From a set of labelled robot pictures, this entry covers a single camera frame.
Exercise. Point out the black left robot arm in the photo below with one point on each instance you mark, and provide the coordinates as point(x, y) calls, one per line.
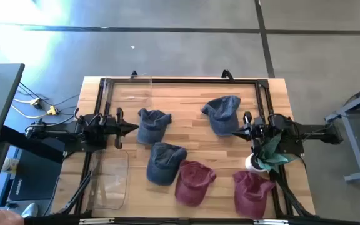
point(73, 128)

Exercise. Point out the silver bracket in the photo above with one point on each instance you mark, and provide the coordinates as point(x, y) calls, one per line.
point(97, 221)
point(270, 222)

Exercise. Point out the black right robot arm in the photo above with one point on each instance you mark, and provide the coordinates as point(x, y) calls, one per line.
point(311, 132)

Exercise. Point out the dark red cap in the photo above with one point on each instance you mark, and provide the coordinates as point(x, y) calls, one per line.
point(250, 195)
point(194, 184)

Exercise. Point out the black aluminium frame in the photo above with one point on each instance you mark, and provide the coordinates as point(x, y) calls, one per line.
point(183, 81)

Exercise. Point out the black clamp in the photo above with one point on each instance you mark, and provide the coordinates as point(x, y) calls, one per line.
point(133, 74)
point(227, 75)

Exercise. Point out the yellow power plug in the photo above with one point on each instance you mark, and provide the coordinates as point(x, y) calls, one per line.
point(36, 102)
point(52, 110)

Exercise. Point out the black desk mat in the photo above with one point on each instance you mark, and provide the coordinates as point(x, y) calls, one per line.
point(33, 178)

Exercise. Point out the grey metal table frame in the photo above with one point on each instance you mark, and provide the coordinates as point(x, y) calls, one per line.
point(353, 140)

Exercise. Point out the white plant pot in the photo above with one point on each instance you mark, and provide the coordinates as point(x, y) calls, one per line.
point(252, 164)

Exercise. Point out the green artificial plant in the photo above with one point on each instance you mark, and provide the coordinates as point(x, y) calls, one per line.
point(272, 153)

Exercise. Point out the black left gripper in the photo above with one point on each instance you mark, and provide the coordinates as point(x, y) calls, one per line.
point(119, 125)

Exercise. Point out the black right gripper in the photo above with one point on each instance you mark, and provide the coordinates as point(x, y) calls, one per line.
point(258, 129)

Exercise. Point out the black desk bar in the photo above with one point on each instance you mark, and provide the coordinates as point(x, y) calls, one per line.
point(20, 140)

